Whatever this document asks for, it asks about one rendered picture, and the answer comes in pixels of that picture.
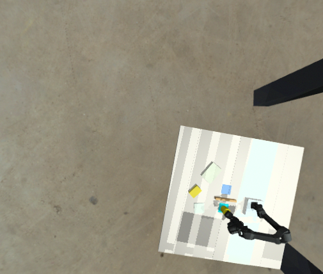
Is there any yellow flat block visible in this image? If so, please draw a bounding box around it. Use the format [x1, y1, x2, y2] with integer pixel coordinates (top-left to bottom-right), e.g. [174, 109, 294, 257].
[189, 185, 202, 198]

